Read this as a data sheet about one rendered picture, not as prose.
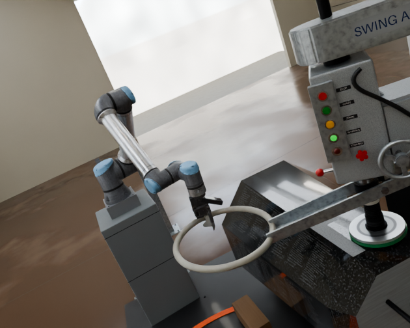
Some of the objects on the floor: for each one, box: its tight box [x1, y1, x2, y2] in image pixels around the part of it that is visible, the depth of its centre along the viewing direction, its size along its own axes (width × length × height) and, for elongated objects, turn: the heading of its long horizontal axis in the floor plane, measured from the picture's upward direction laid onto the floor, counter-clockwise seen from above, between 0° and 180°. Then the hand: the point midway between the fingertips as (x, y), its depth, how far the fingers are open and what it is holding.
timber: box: [232, 294, 272, 328], centre depth 232 cm, size 30×12×12 cm, turn 64°
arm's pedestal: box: [96, 189, 206, 326], centre depth 278 cm, size 50×50×85 cm
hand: (213, 224), depth 196 cm, fingers closed on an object, 5 cm apart
